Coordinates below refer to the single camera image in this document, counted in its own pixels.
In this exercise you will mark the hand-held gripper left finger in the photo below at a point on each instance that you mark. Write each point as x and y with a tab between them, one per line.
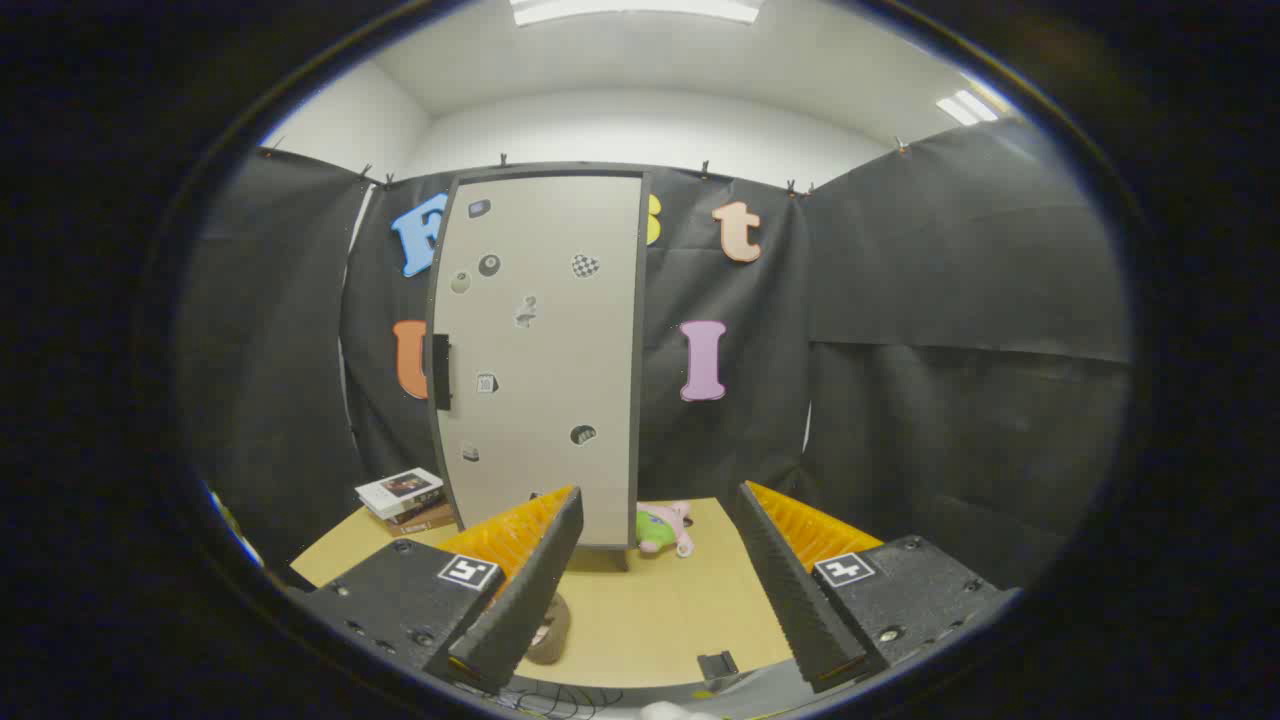
530	590

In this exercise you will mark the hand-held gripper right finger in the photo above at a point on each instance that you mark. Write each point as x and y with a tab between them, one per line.
790	590

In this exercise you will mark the brown fuzzy shoe with bow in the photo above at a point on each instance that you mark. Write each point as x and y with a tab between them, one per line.
552	635

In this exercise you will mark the dark grey shoe cabinet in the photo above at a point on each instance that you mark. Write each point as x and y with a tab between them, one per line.
641	420

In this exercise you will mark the small black block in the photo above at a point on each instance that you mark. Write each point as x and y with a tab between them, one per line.
717	664

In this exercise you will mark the brown cover book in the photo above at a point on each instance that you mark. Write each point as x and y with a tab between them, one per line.
425	520

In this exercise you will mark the green and pink plush toy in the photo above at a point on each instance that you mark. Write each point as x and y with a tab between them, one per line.
658	530

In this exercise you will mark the white cover book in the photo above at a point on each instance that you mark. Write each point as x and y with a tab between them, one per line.
398	488

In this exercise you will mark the black backdrop cloth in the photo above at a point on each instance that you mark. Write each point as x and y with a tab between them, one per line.
920	300

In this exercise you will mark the ceiling light panel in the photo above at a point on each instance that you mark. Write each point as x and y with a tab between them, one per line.
640	9
966	107

